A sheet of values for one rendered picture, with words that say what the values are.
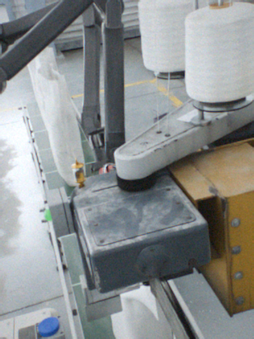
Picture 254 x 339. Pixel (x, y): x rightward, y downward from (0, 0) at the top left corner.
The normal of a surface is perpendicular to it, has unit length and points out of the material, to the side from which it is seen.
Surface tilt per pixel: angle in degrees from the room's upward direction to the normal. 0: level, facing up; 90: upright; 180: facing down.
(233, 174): 0
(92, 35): 66
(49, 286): 0
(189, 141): 90
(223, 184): 0
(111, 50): 79
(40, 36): 82
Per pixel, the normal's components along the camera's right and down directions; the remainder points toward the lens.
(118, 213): -0.13, -0.88
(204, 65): -0.58, 0.38
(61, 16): 0.04, 0.24
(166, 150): 0.63, 0.28
